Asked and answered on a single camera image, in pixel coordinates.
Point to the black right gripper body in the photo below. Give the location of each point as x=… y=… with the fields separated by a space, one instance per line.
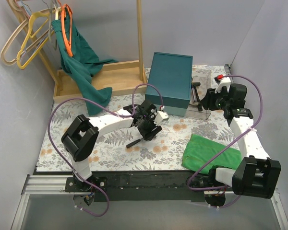
x=208 y=101

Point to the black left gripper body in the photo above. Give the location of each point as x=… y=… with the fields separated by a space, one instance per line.
x=148 y=132

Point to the black rubber mallet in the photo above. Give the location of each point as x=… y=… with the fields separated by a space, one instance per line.
x=133 y=143

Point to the small claw hammer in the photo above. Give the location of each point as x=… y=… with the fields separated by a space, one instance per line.
x=193 y=87

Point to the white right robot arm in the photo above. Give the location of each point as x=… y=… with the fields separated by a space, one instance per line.
x=257 y=174

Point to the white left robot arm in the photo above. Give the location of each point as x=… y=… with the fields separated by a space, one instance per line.
x=81 y=136

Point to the clear plastic container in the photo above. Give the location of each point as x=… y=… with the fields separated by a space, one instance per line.
x=204 y=77

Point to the wooden rack base tray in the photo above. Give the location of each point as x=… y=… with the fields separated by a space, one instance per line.
x=122 y=77

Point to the teal box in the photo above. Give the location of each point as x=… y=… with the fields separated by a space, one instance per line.
x=171 y=74

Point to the green cloth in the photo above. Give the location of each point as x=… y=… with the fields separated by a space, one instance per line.
x=200 y=150

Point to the dark green garment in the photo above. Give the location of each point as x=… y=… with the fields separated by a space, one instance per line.
x=83 y=65

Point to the wooden rack pole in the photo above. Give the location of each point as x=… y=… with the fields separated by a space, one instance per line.
x=140 y=42

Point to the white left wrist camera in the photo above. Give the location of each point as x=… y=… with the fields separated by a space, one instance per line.
x=160 y=117

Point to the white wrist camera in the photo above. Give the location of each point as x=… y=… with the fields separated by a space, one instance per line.
x=222 y=81
x=160 y=117

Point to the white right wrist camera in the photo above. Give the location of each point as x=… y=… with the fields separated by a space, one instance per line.
x=222 y=81

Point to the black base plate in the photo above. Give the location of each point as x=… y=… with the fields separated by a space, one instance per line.
x=143 y=186

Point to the aluminium frame rail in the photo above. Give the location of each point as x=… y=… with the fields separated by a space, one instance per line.
x=37 y=185

